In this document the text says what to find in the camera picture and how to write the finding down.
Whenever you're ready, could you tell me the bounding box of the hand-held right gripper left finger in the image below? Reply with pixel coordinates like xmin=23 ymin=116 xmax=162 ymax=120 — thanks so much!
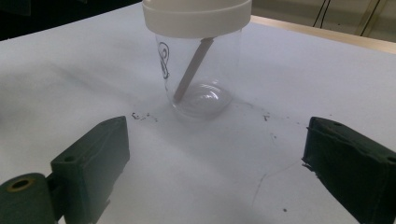
xmin=50 ymin=116 xmax=131 ymax=224

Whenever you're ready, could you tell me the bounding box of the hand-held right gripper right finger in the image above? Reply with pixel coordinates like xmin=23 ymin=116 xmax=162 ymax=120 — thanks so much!
xmin=301 ymin=116 xmax=396 ymax=224

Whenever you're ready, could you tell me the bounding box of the pale drinking straw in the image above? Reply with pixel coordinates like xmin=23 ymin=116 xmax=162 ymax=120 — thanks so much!
xmin=172 ymin=36 xmax=216 ymax=105

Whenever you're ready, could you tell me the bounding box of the clear plastic cup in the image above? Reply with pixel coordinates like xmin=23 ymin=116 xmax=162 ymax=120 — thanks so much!
xmin=154 ymin=28 xmax=244 ymax=119

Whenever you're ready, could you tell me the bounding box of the white cup lid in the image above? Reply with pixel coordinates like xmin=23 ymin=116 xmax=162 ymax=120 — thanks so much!
xmin=141 ymin=0 xmax=253 ymax=39

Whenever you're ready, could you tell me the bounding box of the black power cable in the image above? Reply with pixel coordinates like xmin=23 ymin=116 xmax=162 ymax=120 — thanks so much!
xmin=313 ymin=0 xmax=325 ymax=28
xmin=319 ymin=0 xmax=332 ymax=29

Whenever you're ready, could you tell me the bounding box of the thin black cable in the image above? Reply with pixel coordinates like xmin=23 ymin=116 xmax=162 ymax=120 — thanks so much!
xmin=367 ymin=0 xmax=383 ymax=29

